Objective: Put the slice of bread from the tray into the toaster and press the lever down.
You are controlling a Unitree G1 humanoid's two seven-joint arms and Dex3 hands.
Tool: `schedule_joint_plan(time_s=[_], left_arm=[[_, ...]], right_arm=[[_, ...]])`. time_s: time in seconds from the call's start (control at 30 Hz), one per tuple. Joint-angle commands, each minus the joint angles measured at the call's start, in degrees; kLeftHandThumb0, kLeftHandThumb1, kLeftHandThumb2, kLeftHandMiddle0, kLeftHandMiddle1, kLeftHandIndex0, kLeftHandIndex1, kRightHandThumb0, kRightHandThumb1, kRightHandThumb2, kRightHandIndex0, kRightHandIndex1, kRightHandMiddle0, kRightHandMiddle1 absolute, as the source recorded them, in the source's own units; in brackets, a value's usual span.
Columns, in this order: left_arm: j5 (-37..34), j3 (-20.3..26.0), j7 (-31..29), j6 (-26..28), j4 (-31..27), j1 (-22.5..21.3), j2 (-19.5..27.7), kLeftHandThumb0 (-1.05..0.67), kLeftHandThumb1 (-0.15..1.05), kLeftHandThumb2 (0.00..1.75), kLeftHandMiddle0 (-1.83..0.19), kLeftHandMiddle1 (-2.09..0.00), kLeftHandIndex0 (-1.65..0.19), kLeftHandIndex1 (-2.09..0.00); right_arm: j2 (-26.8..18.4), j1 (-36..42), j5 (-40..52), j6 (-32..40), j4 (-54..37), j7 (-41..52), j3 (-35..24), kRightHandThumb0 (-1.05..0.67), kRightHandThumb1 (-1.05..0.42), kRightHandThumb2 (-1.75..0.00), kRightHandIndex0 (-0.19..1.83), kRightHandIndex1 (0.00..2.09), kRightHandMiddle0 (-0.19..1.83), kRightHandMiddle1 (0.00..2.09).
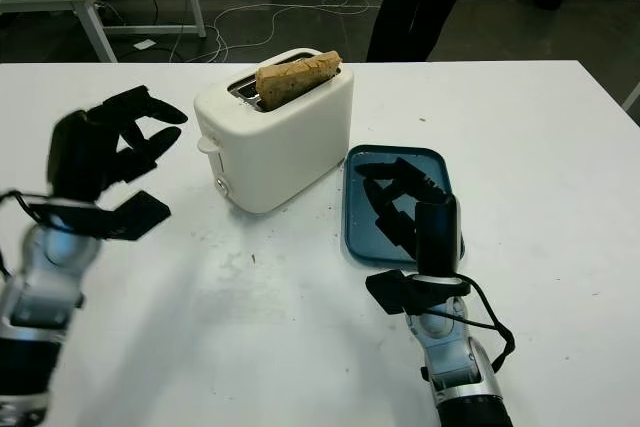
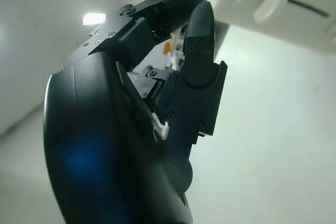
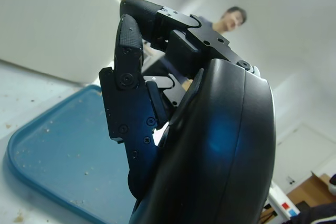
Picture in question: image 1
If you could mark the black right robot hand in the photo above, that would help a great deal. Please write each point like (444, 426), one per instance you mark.
(437, 237)

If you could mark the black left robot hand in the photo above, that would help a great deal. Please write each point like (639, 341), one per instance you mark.
(80, 162)

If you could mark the white two-slot toaster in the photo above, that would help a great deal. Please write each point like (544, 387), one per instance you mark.
(280, 157)

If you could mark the brown bread slice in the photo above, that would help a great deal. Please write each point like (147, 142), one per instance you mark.
(290, 79)

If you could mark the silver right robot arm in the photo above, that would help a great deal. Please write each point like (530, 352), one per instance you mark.
(460, 377)

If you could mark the teal plastic tray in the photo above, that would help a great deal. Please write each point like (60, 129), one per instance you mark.
(360, 217)

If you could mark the white paper on floor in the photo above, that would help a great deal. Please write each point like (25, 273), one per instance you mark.
(145, 45)

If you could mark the person in dark clothes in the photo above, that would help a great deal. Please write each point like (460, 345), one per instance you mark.
(415, 2)

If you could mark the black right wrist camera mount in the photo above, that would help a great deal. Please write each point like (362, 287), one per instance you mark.
(395, 292)

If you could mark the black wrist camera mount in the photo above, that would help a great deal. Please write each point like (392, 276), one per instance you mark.
(135, 214)
(395, 292)

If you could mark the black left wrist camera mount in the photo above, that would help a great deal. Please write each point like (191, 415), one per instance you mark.
(135, 214)

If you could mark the white metal frame leg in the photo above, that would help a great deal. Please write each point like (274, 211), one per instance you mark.
(634, 97)

